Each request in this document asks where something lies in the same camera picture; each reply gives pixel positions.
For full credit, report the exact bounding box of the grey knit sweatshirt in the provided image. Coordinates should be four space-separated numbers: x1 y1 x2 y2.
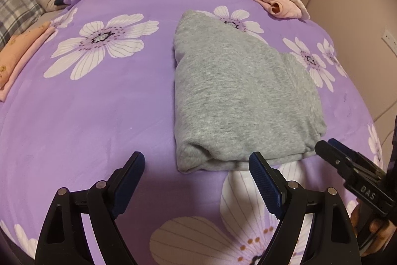
174 10 326 173

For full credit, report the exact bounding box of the grey plaid pillow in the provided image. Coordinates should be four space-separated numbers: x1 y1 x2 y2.
1 0 44 49

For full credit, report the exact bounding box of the white charger cable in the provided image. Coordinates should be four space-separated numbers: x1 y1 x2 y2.
371 99 397 141

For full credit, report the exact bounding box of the white wall power outlet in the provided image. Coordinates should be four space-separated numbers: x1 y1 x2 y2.
382 30 397 52

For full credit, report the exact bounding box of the right hand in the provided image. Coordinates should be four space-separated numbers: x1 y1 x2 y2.
351 204 396 257

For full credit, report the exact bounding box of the purple floral bed sheet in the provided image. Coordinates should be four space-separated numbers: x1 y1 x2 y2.
1 0 386 264

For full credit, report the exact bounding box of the orange pink folded cloth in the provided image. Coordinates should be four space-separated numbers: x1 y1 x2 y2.
1 22 55 102

